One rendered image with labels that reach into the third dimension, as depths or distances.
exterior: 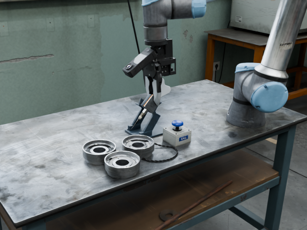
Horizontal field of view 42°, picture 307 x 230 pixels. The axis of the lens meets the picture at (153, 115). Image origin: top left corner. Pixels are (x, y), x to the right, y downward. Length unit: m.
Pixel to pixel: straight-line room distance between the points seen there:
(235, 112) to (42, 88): 1.66
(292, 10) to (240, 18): 2.23
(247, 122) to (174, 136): 0.33
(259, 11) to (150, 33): 2.26
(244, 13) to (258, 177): 2.05
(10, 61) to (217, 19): 1.86
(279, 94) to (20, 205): 0.86
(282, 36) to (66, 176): 0.80
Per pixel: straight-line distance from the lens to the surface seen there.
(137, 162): 1.16
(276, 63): 1.37
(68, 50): 2.89
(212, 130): 1.49
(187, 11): 1.25
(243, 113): 1.53
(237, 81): 1.51
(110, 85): 3.12
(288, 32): 1.36
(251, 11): 3.49
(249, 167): 1.78
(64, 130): 1.48
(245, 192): 1.65
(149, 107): 1.30
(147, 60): 1.25
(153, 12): 1.23
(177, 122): 1.35
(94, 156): 1.22
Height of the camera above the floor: 1.41
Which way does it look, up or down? 22 degrees down
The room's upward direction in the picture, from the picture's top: 1 degrees clockwise
